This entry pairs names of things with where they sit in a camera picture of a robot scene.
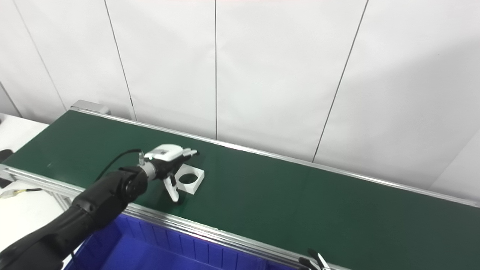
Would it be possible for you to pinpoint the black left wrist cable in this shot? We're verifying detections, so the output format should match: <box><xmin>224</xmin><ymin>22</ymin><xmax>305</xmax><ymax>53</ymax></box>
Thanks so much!
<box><xmin>94</xmin><ymin>148</ymin><xmax>145</xmax><ymax>182</ymax></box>

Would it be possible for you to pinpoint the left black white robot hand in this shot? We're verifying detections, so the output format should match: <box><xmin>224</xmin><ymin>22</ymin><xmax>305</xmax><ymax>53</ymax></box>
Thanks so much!
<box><xmin>144</xmin><ymin>144</ymin><xmax>200</xmax><ymax>203</ymax></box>

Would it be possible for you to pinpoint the black device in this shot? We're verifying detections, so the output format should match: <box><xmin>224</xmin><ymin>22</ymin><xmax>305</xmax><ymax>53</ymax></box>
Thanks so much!
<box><xmin>0</xmin><ymin>149</ymin><xmax>14</xmax><ymax>188</ymax></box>

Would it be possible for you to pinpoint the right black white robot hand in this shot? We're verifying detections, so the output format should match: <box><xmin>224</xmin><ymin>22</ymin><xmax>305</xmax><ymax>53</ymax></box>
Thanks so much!
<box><xmin>298</xmin><ymin>248</ymin><xmax>331</xmax><ymax>270</ymax></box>

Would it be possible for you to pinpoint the white connector with cable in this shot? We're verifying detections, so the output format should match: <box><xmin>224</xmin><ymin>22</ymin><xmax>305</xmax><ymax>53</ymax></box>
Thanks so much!
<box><xmin>0</xmin><ymin>187</ymin><xmax>43</xmax><ymax>199</ymax></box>

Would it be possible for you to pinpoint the white block with round hole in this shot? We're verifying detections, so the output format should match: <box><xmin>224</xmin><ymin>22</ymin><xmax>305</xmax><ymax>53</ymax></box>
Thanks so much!
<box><xmin>175</xmin><ymin>165</ymin><xmax>205</xmax><ymax>195</ymax></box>

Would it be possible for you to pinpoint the aluminium conveyor support leg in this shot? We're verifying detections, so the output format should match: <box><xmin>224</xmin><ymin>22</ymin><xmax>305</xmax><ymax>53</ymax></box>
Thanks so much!
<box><xmin>52</xmin><ymin>190</ymin><xmax>81</xmax><ymax>211</ymax></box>

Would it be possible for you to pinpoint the green conveyor belt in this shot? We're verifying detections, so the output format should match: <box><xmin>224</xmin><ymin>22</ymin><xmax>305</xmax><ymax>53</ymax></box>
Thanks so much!
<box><xmin>0</xmin><ymin>108</ymin><xmax>480</xmax><ymax>270</ymax></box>
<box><xmin>3</xmin><ymin>110</ymin><xmax>480</xmax><ymax>270</ymax></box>

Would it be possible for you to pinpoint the grey conveyor motor box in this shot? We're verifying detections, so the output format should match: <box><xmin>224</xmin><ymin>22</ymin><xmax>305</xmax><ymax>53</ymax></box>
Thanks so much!
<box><xmin>70</xmin><ymin>100</ymin><xmax>111</xmax><ymax>115</ymax></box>

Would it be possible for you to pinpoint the blue plastic bin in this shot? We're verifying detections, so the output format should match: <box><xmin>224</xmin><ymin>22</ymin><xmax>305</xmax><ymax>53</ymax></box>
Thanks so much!
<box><xmin>70</xmin><ymin>214</ymin><xmax>297</xmax><ymax>270</ymax></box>

